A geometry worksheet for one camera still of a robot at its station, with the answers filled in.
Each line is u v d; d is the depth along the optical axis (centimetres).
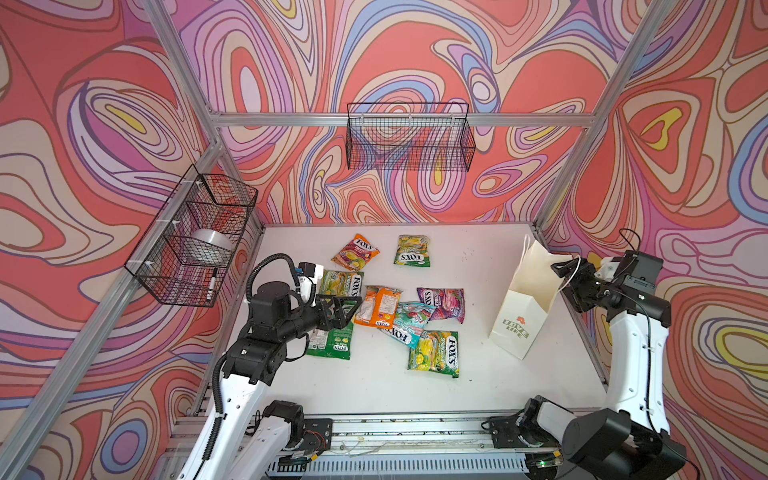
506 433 73
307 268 61
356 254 108
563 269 68
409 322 88
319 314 60
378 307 92
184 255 73
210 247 70
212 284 73
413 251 107
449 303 93
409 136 96
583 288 65
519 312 73
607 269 66
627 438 37
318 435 73
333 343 86
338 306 59
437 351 84
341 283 99
